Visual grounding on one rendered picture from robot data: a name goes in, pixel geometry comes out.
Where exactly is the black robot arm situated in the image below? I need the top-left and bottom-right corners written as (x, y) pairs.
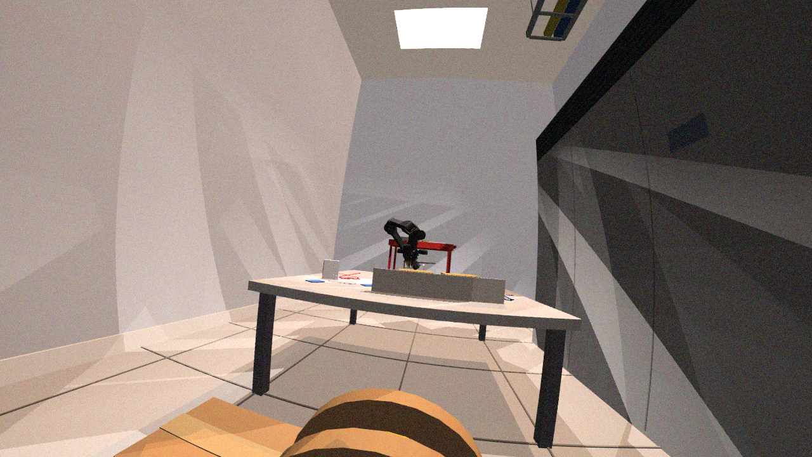
top-left (384, 218), bottom-right (426, 270)

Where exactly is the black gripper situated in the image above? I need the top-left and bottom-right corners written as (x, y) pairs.
top-left (397, 240), bottom-right (428, 262)

